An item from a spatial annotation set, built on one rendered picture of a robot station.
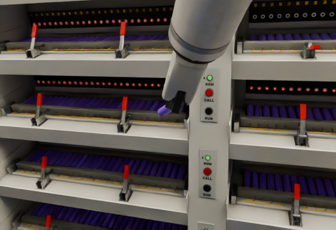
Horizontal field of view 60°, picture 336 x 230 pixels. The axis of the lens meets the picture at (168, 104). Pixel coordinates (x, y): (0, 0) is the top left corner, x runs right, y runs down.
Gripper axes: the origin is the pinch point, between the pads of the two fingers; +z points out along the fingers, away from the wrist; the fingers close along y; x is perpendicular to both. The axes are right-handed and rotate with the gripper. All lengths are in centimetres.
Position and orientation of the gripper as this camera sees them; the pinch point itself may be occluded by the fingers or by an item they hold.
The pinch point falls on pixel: (176, 97)
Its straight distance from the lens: 53.8
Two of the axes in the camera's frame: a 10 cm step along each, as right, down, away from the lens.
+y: -2.0, 8.3, -5.2
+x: 9.7, 2.6, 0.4
